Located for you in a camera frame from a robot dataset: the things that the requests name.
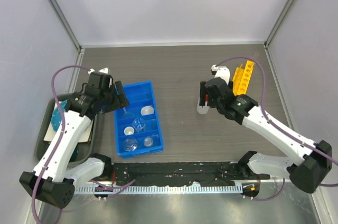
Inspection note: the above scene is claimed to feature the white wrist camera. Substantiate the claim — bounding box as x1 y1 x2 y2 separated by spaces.
211 64 231 83
88 68 110 74

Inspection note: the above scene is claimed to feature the clear plastic funnel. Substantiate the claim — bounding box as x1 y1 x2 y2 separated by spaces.
121 108 134 119

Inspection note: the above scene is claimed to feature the small white crucible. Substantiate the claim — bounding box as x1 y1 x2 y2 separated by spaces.
124 126 135 135

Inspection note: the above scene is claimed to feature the clear glass flask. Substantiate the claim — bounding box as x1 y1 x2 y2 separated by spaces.
123 137 139 152

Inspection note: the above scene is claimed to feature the clear glass beaker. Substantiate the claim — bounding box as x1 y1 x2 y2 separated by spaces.
132 117 146 133

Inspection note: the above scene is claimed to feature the dark grey tray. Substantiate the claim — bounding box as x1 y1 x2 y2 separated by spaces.
34 98 96 167

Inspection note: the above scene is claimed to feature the white slotted cable duct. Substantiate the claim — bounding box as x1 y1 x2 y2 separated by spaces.
75 182 243 196

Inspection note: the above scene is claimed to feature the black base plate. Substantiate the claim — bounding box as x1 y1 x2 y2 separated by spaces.
110 162 270 187

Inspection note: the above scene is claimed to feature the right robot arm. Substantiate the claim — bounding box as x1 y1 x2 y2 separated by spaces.
200 77 333 193

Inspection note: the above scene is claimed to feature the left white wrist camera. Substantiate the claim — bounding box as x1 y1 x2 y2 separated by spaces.
88 68 110 74

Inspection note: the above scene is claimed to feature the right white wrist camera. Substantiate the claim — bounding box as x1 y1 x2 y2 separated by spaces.
211 64 231 83

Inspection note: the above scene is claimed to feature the yellow test tube rack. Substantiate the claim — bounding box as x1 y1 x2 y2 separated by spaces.
232 60 255 96

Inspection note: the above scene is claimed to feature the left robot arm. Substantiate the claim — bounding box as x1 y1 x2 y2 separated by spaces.
19 68 129 209

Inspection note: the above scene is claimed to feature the blue compartment bin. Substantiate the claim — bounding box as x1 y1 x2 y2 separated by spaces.
114 81 164 158

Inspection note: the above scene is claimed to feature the white evaporating dish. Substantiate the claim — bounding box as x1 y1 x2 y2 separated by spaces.
140 106 154 116

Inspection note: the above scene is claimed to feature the teal dotted plate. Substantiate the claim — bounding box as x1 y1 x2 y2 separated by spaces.
50 100 68 132

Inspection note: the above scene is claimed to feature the small clear glass jar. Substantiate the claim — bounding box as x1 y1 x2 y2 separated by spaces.
143 137 154 147

